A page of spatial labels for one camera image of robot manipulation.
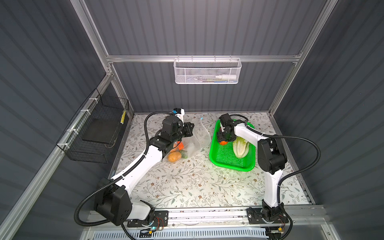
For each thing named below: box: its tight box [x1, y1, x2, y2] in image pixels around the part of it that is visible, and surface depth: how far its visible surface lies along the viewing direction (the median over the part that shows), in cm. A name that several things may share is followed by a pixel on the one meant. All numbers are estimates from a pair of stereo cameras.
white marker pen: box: [215, 75, 237, 80], surface depth 93 cm
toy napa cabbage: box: [232, 136, 250, 159], surface depth 93 cm
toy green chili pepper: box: [180, 149, 188, 159], surface depth 93 cm
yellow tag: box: [120, 110, 126, 125], surface depth 84 cm
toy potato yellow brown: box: [168, 148, 182, 163], surface depth 91 cm
